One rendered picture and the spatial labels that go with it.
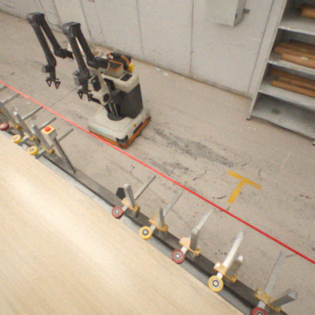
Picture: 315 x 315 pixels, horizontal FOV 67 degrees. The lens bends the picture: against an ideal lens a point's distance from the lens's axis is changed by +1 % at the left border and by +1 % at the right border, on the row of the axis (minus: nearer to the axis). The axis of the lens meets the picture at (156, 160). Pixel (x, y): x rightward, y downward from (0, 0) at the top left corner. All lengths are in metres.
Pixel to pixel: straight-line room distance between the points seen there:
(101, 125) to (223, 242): 1.99
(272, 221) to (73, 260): 1.95
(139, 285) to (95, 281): 0.26
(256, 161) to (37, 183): 2.39
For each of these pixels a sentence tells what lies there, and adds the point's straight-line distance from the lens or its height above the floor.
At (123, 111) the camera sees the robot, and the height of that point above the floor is 0.37.
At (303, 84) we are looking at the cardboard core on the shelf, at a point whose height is 0.58.
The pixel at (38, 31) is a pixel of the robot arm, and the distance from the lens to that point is 2.56.
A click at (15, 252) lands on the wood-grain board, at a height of 0.90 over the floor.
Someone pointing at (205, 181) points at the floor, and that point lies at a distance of 2.85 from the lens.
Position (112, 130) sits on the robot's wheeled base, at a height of 0.28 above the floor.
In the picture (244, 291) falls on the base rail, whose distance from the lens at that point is 1.76.
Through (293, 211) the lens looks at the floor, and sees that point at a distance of 2.91.
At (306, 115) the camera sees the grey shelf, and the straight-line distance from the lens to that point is 3.71.
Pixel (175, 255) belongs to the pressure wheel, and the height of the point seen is 0.90.
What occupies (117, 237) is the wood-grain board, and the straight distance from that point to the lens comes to 1.62.
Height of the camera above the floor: 2.39
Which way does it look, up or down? 52 degrees down
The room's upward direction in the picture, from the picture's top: 7 degrees counter-clockwise
